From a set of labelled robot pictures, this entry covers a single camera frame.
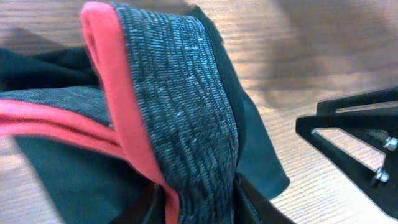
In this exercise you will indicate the black leggings red waistband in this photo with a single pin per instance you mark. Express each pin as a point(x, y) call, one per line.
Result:
point(152, 99)

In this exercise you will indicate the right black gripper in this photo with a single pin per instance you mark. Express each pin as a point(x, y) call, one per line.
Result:
point(363, 147)

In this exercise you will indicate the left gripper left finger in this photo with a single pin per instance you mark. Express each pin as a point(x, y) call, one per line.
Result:
point(148, 208)

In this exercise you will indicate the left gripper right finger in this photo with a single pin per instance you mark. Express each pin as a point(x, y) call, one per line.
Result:
point(251, 207)

